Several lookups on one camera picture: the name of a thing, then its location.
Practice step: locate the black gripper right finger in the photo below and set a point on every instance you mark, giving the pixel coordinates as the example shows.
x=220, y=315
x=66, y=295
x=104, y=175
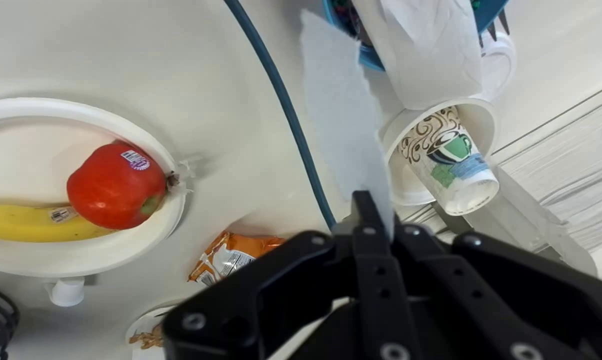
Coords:
x=513, y=300

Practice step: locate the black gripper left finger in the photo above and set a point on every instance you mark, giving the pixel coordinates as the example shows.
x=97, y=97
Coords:
x=281, y=293

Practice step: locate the white paper towel sheet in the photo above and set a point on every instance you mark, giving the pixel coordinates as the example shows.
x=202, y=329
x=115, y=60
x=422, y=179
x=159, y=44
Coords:
x=340, y=121

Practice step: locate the blue bowl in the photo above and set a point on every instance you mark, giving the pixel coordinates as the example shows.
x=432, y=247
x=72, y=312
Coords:
x=492, y=13

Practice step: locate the orange snack bag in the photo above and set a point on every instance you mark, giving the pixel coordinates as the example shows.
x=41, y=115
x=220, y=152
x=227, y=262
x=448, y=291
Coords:
x=230, y=252

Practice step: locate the paper cup with coffee print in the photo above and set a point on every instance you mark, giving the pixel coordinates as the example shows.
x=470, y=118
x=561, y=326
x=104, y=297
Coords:
x=453, y=167

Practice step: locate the white paper cup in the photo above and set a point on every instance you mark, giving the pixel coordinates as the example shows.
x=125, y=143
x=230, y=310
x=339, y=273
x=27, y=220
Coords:
x=480, y=123

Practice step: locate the red bell pepper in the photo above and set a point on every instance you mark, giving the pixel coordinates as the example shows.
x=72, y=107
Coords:
x=112, y=190

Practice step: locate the small white lid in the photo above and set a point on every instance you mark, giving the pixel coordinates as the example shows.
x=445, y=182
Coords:
x=66, y=293

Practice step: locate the yellow banana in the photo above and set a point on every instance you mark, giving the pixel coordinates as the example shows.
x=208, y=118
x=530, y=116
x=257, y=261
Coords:
x=21, y=223

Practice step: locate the silver fork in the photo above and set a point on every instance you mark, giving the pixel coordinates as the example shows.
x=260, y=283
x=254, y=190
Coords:
x=500, y=23

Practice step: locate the white round plate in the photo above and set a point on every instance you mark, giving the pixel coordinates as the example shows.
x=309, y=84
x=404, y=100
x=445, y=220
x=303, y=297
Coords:
x=47, y=132

